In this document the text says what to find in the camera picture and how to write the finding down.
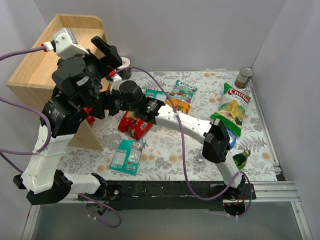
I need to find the red Lot 100 fruit gummy bag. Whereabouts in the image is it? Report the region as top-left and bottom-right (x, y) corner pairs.
(117, 111), (153, 140)

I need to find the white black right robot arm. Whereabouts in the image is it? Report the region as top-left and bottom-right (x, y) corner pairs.
(89, 80), (247, 198)

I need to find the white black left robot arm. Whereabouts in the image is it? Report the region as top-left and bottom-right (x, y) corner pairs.
(13, 36), (122, 205)

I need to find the Fox's mint blossom candy bag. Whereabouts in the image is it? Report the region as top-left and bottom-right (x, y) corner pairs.
(169, 79), (198, 103)

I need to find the wooden shelf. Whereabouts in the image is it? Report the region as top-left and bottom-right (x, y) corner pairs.
(6, 14), (107, 151)

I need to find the dark tape roll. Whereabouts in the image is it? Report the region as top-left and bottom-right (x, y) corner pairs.
(118, 56), (132, 80)

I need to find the teal Fox's bag back side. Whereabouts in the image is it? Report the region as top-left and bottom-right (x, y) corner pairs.
(145, 89), (167, 102)

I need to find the teal fox's bag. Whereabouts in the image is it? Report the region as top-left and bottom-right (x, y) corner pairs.
(110, 139), (145, 176)
(145, 89), (167, 102)

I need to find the floral patterned table mat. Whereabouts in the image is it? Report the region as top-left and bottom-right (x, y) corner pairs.
(58, 70), (277, 181)

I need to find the teal Fox's bag near front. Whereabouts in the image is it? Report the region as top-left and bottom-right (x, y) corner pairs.
(110, 139), (145, 176)

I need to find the orange Lot 100 mango gummy bag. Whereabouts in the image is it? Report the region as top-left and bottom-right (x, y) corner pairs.
(171, 98), (191, 114)

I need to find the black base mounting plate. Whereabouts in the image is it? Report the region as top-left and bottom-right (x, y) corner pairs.
(85, 180), (257, 211)

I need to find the small clear plastic bottle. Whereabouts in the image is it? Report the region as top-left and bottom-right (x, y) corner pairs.
(197, 151), (204, 162)

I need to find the green white Chuba chips bag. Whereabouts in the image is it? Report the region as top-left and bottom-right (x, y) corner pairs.
(210, 82), (251, 137)

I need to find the tin can orange label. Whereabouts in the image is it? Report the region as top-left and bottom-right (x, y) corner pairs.
(234, 67), (254, 89)

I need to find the green glass bottle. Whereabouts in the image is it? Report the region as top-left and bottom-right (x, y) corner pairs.
(232, 149), (251, 170)

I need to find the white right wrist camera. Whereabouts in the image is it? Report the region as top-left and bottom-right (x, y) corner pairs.
(109, 71), (122, 91)

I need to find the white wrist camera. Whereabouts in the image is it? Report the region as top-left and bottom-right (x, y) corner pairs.
(109, 71), (122, 91)
(41, 27), (89, 60)

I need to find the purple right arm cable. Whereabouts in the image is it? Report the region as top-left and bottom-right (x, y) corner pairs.
(113, 66), (253, 218)

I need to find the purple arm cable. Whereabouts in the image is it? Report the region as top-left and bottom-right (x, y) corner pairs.
(113, 66), (253, 218)
(0, 47), (123, 228)

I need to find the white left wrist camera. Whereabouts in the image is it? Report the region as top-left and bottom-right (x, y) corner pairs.
(41, 27), (89, 60)

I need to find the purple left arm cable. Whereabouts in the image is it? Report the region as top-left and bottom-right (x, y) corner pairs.
(0, 47), (123, 228)

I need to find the aluminium frame rail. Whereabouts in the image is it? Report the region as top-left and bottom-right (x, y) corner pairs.
(21, 162), (313, 240)

